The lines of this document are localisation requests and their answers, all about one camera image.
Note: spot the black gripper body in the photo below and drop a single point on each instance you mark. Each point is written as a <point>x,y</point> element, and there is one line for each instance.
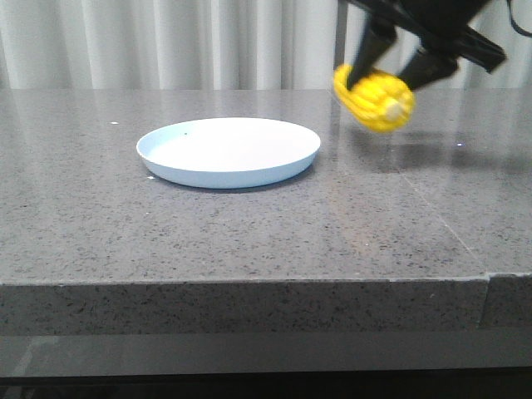
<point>442,25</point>

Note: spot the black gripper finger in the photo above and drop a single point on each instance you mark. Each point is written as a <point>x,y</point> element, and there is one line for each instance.
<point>428,66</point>
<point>378,36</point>

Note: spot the white pleated curtain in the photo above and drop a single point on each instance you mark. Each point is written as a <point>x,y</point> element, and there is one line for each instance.
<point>176,44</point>

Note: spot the yellow plastic corn cob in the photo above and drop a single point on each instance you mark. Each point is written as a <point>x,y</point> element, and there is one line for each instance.
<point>381,102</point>

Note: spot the light blue round plate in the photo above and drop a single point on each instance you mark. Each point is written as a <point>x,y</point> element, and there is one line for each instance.
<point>228,152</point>

